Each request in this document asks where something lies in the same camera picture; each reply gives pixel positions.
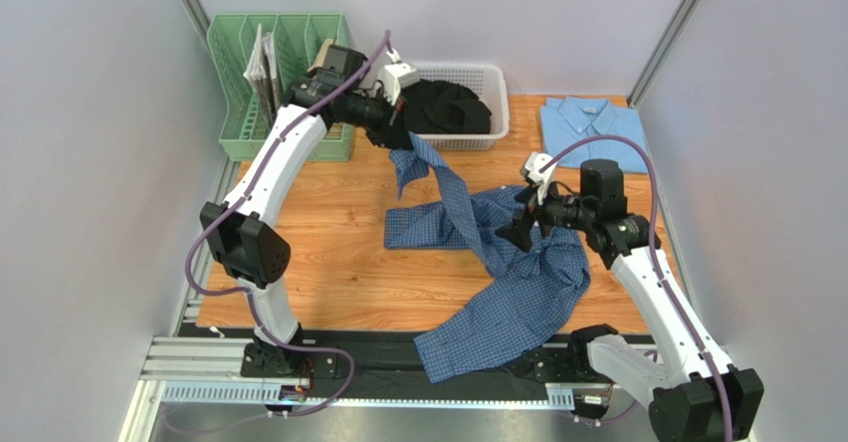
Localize aluminium rail frame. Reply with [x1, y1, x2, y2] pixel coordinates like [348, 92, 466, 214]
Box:
[118, 155, 730, 442]

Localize tan book in organizer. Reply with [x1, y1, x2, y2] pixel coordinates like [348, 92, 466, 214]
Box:
[308, 38, 335, 74]

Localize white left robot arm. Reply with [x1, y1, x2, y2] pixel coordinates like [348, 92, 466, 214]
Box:
[200, 45, 420, 357]

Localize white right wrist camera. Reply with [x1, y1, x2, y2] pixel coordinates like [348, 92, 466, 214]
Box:
[520, 151, 555, 203]

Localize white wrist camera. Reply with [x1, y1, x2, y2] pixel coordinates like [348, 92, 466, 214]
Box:
[520, 151, 555, 203]
[376, 62, 421, 106]

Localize folded light blue shirt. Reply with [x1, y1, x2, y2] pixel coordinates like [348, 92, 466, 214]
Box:
[539, 97, 647, 173]

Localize white plastic basket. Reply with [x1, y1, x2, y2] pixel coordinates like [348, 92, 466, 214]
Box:
[414, 63, 510, 150]

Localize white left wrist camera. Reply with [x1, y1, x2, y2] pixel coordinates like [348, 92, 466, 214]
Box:
[376, 62, 421, 106]

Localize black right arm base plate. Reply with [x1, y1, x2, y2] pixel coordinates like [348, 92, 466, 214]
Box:
[506, 346, 611, 383]

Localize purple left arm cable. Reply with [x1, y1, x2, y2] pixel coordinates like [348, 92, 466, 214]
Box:
[158, 29, 393, 423]

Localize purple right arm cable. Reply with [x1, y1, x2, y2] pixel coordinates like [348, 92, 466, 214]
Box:
[544, 133, 737, 442]

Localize green plastic file organizer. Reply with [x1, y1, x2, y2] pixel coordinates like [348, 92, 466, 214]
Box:
[207, 13, 350, 162]

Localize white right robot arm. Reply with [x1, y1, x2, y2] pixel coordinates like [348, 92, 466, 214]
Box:
[496, 152, 764, 441]

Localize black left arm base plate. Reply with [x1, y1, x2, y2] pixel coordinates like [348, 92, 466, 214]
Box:
[240, 339, 349, 379]

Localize white papers in organizer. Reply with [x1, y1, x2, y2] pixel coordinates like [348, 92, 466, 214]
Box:
[243, 24, 281, 132]

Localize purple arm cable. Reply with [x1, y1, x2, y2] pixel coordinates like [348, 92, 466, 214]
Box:
[544, 133, 737, 442]
[158, 29, 393, 423]

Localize blue checked long sleeve shirt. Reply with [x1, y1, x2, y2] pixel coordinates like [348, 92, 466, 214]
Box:
[383, 136, 591, 384]

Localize black garment in basket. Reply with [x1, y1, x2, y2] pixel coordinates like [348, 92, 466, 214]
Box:
[401, 80, 492, 135]

